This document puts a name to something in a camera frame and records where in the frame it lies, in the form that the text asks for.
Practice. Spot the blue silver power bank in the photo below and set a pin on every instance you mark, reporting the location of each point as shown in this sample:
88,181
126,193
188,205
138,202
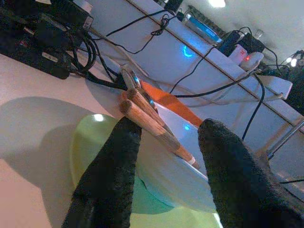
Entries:
204,27

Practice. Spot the wooden chopstick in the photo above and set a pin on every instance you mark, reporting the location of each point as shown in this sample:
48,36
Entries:
152,128
142,102

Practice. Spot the white power strip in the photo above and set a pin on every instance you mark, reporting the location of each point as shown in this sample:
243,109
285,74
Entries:
254,59

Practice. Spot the black power strip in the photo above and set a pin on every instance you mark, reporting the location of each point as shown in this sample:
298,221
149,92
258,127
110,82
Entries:
28,47

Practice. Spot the green plate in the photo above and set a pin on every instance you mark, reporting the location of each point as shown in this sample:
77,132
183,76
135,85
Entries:
83,147

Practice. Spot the black device with lights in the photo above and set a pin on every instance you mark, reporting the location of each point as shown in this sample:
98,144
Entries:
297,83

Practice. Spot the orange bowl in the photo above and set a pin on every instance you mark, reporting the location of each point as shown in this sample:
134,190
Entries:
171,102

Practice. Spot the white flat box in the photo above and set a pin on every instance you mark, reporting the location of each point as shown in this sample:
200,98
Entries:
278,85

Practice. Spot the black charger block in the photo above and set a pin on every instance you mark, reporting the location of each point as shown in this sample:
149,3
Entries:
254,44
231,40

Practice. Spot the white bowl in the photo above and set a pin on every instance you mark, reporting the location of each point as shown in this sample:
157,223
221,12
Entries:
171,175

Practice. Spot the metal spoon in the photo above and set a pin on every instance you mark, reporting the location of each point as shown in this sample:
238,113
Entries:
129,78

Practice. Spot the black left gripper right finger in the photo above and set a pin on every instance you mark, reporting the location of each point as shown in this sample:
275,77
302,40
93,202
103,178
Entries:
237,178

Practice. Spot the black plug adapter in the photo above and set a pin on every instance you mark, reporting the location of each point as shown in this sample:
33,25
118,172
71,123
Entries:
173,3

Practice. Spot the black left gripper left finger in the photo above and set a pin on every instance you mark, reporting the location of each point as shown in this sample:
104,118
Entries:
102,175

